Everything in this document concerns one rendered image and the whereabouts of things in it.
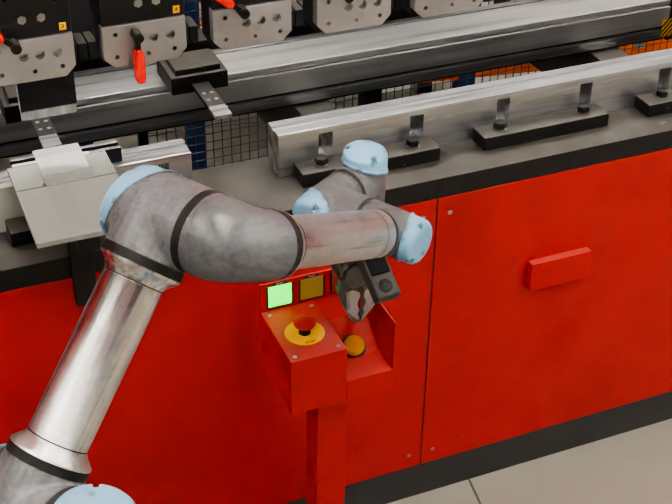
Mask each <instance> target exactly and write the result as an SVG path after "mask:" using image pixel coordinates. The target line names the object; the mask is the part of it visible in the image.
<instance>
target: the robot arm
mask: <svg viewBox="0 0 672 504"><path fill-rule="evenodd" d="M341 161H342V165H341V166H340V167H339V168H337V169H336V170H335V171H333V172H332V173H331V174H330V175H329V176H327V177H326V178H325V179H323V180H322V181H321V182H319V183H318V184H316V185H315V186H314V187H312V188H309V189H308V190H307V191H306V192H305V193H304V194H303V195H301V196H300V197H299V199H297V200H296V201H295V203H294V205H293V208H292V214H293V215H290V214H289V213H287V212H285V211H283V210H279V209H262V208H259V207H256V206H253V205H250V204H248V203H245V202H243V201H241V200H238V199H236V198H234V197H232V196H229V195H227V194H224V193H221V192H219V191H217V190H214V189H212V188H210V187H207V186H205V185H202V184H200V183H198V182H195V181H193V180H191V179H188V178H186V177H184V176H182V175H181V174H180V173H178V172H176V171H173V170H169V169H164V168H161V167H158V166H154V165H141V166H137V167H135V168H134V169H133V170H128V171H127V172H125V173H124V174H122V175H121V176H120V177H119V178H118V179H117V180H116V181H115V182H114V183H113V184H112V185H111V187H110V188H109V189H108V191H107V193H106V194H105V196H104V199H103V201H102V204H101V207H100V213H99V214H100V215H101V216H102V217H101V218H100V220H99V221H100V226H101V228H102V230H103V232H104V233H105V235H106V238H105V240H104V242H103V244H102V246H101V248H100V249H101V251H102V254H103V257H104V260H105V266H104V268H103V271H102V273H101V275H100V277H99V279H98V281H97V283H96V285H95V287H94V289H93V291H92V294H91V296H90V298H89V300H88V302H87V304H86V306H85V308H84V310H83V312H82V314H81V316H80V319H79V321H78V323H77V325H76V327H75V329H74V331H73V333H72V335H71V337H70V339H69V342H68V344H67V346H66V348H65V350H64V352H63V354H62V356H61V358H60V360H59V362H58V364H57V367H56V369H55V371H54V373H53V375H52V377H51V379H50V381H49V383H48V385H47V387H46V390H45V392H44V394H43V396H42V398H41V400H40V402H39V404H38V406H37V408H36V410H35V412H34V415H33V417H32V419H31V421H30V423H29V425H28V427H27V428H26V429H24V430H21V431H18V432H16V433H13V434H11V436H10V438H9V440H8V442H7V443H5V444H0V504H136V503H135V502H134V501H133V499H132V498H131V497H130V496H128V495H127V494H126V493H125V492H123V491H121V490H119V489H117V488H115V487H112V486H109V485H104V484H100V485H99V487H93V484H85V483H86V481H87V479H88V477H89V475H90V473H91V470H92V469H91V466H90V463H89V460H88V457H87V452H88V450H89V448H90V446H91V444H92V442H93V440H94V438H95V435H96V433H97V431H98V429H99V427H100V425H101V423H102V421H103V419H104V416H105V414H106V412H107V410H108V408H109V406H110V404H111V402H112V400H113V398H114V395H115V393H116V391H117V389H118V387H119V385H120V383H121V381H122V379H123V377H124V374H125V372H126V370H127V368H128V366H129V364H130V362H131V360H132V358H133V355H134V353H135V351H136V349H137V347H138V345H139V343H140V341H141V339H142V337H143V334H144V332H145V330H146V328H147V326H148V324H149V322H150V320H151V318H152V316H153V313H154V311H155V309H156V307H157V305H158V303H159V301H160V299H161V297H162V294H163V292H165V291H166V290H167V289H170V288H173V287H176V286H178V285H180V283H181V281H182V279H183V277H184V275H185V273H187V274H189V275H192V276H194V277H196V278H199V279H202V280H206V281H211V282H219V283H258V282H269V281H276V280H282V279H285V278H287V277H289V276H291V275H292V274H293V273H294V272H295V271H296V270H298V269H305V268H312V267H319V266H325V265H330V266H331V268H332V270H333V271H334V273H335V274H336V276H341V277H338V282H337V283H336V293H337V295H338V297H339V299H340V301H341V303H342V306H343V308H344V310H345V312H346V313H347V315H348V317H349V318H350V319H351V320H352V321H353V322H354V323H357V322H361V321H362V320H363V318H364V317H365V316H366V315H367V314H368V313H369V311H370V310H371V309H372V308H373V306H374V305H375V304H378V303H382V302H385V301H389V300H392V299H396V298H397V297H398V296H399V295H400V293H401V290H400V288H399V286H398V283H397V281H396V279H395V276H394V274H393V272H392V269H391V267H390V265H389V262H388V260H387V258H386V257H392V258H394V259H396V260H397V261H398V262H400V261H402V262H405V263H407V264H415V263H417V262H419V261H420V260H421V259H422V258H423V257H424V256H425V254H426V252H427V251H428V248H429V246H430V243H431V239H432V227H431V224H430V223H429V221H427V220H426V219H424V218H421V217H419V216H417V215H415V213H413V212H411V213H410V212H407V211H405V210H402V209H400V208H397V207H395V206H392V205H390V204H387V203H385V192H386V180H387V173H388V168H387V165H388V154H387V151H386V149H385V148H384V147H383V146H382V145H380V144H378V143H375V142H374V141H371V140H356V141H353V142H350V143H349V144H347V145H346V146H345V148H344V150H343V156H342V157H341ZM360 298H361V301H360V309H359V308H358V306H357V303H358V300H359V299H360Z"/></svg>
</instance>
